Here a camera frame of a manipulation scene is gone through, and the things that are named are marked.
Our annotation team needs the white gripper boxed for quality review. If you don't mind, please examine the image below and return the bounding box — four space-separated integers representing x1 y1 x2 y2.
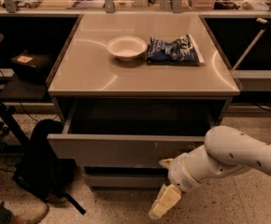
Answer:
149 145 223 220

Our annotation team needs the grey top drawer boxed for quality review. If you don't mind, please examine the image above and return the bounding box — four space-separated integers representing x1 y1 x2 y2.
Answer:
48 100 214 168

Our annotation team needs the grey drawer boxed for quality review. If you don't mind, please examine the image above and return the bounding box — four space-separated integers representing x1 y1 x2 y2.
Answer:
84 167 167 189
48 100 214 168

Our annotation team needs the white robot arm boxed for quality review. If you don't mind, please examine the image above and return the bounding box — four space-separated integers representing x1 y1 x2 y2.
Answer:
149 126 271 220

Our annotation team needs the grey bottom drawer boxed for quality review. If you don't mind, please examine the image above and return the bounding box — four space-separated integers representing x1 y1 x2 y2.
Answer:
84 167 167 189

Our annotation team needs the grey drawer cabinet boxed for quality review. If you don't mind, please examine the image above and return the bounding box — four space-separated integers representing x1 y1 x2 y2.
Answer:
45 12 243 191

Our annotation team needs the blue chip bag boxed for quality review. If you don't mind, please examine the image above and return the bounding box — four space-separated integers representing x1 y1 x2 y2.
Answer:
147 34 204 65

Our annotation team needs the black backpack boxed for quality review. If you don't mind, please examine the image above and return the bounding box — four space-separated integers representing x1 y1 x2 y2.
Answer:
13 119 86 215

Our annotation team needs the white bowl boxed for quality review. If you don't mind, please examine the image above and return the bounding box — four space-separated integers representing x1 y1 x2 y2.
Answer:
106 35 147 62

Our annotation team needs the tan shoe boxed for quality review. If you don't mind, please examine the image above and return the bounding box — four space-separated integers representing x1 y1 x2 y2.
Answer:
8 203 49 224

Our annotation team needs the black box with label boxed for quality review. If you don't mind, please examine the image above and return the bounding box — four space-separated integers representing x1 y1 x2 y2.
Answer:
10 52 54 84

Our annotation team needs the white stick with tip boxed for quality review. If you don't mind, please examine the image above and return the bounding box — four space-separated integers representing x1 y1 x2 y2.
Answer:
232 18 271 70

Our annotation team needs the black stand frame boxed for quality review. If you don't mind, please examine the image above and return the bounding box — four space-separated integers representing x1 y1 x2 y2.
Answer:
0 103 29 154

